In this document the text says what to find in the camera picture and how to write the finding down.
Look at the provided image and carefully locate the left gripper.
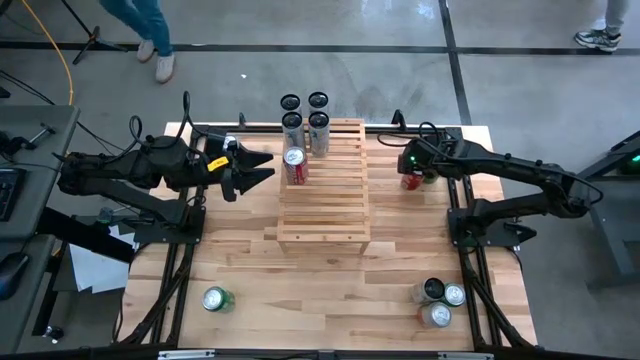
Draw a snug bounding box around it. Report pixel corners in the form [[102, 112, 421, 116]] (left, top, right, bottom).
[[192, 137, 276, 202]]

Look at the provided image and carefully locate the red Coca-Cola can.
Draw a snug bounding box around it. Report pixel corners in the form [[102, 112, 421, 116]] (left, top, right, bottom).
[[282, 145, 310, 186], [400, 169, 426, 192]]

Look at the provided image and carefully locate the wooden slatted shelf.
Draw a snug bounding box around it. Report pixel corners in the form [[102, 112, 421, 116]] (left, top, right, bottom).
[[276, 118, 372, 255]]

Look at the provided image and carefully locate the person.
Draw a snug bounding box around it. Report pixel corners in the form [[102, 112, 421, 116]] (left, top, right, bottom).
[[98, 0, 176, 85]]

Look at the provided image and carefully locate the black desk support bar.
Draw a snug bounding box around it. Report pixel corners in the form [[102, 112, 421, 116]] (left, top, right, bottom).
[[37, 207, 136, 264]]

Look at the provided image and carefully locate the white paper sheet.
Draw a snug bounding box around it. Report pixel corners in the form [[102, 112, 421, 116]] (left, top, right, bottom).
[[68, 224, 136, 295]]

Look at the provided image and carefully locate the black tripod stand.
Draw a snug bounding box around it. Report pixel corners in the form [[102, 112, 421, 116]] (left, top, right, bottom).
[[59, 0, 129, 66]]

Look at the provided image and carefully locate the grey desk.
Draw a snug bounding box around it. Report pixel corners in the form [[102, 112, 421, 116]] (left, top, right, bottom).
[[0, 234, 56, 354], [0, 104, 81, 241]]

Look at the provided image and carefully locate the white sneaker top right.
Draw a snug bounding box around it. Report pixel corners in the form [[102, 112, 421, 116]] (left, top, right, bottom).
[[573, 0, 632, 54]]

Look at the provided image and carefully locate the black metal side stand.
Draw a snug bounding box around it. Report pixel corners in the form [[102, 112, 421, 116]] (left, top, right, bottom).
[[577, 130, 640, 291]]

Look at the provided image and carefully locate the black clamp tool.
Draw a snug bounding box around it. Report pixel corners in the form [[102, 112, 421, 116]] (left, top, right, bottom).
[[0, 130, 32, 157]]

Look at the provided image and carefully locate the black keyboard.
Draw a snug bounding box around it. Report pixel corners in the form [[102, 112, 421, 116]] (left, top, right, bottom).
[[0, 167, 27, 222]]

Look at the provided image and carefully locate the black computer mouse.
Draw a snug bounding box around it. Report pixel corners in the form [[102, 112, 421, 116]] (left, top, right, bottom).
[[0, 252, 30, 301]]

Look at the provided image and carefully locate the black aluminium table frame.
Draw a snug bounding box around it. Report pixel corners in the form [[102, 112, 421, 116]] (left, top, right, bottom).
[[115, 110, 537, 351]]

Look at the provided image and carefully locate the yellow cable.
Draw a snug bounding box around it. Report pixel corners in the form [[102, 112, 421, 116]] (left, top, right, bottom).
[[19, 0, 76, 106]]

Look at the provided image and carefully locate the silver metal bracket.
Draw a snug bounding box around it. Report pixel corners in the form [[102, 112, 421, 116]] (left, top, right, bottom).
[[157, 348, 216, 360], [437, 351, 496, 360]]

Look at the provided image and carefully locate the metal handled tool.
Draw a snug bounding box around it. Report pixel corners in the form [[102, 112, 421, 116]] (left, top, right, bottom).
[[27, 122, 57, 147]]

